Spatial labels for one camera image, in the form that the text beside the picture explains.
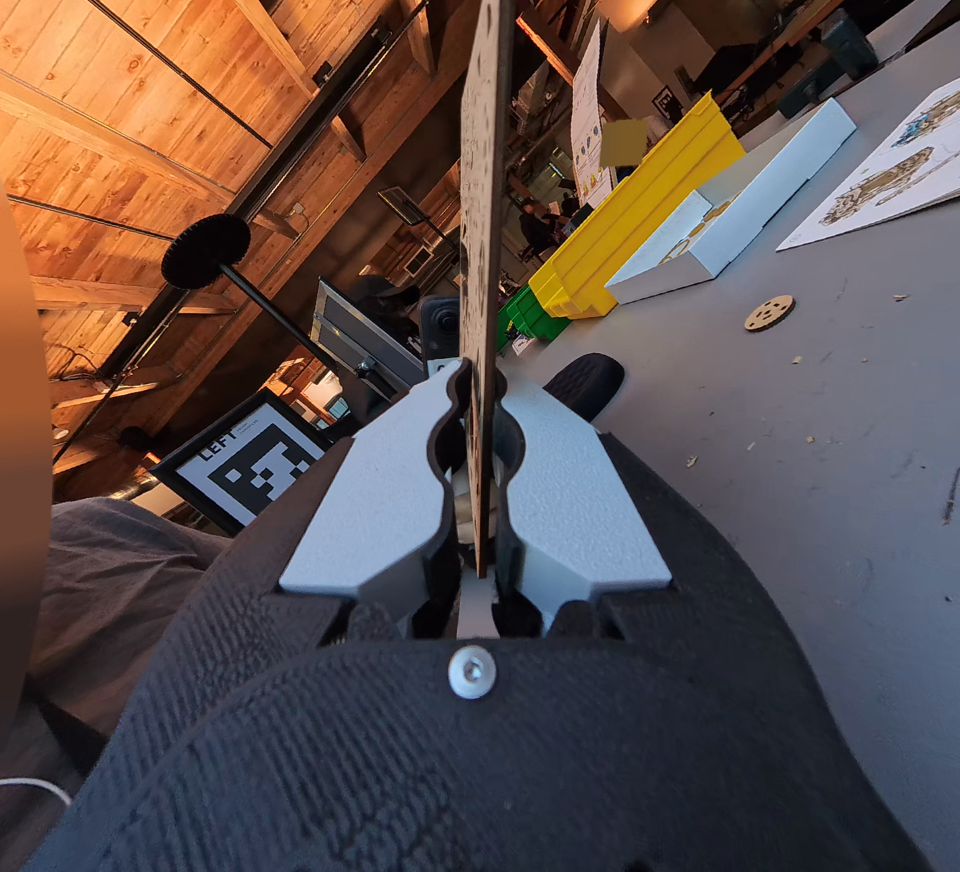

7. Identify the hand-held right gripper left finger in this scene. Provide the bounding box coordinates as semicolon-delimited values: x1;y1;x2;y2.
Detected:
279;358;474;635

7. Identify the person's grey shirt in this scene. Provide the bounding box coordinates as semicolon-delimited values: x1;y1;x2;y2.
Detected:
26;497;235;746

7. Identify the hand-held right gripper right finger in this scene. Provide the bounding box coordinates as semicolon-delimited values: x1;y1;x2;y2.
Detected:
495;369;673;627

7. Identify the white cable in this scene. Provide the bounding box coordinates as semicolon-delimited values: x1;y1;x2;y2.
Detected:
0;776;74;807

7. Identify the laser-cut wooden parts sheet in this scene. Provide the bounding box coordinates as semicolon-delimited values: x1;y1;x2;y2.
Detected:
457;0;520;579

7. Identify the black framed tag sign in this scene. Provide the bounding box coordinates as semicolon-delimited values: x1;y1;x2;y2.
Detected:
148;388;335;537

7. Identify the grey metal framed panel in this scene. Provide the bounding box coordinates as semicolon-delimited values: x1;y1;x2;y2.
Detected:
309;277;426;401

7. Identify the green plastic bin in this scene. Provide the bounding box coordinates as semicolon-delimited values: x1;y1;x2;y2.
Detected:
495;283;573;357

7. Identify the printed instruction poster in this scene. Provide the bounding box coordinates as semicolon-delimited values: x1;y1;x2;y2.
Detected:
568;17;618;211

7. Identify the white cardboard box tray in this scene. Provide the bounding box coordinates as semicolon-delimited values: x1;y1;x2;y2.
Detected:
603;97;858;306

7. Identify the round wooden disc part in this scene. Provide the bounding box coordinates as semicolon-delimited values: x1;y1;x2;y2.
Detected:
743;293;797;334

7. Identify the black disc on pole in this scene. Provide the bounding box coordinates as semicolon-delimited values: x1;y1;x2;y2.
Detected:
160;213;354;382

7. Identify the illustrated instruction booklet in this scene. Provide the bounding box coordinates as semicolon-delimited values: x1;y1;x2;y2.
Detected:
775;77;960;253

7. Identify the yellow plastic bin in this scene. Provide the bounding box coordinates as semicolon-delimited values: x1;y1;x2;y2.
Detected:
528;90;748;321

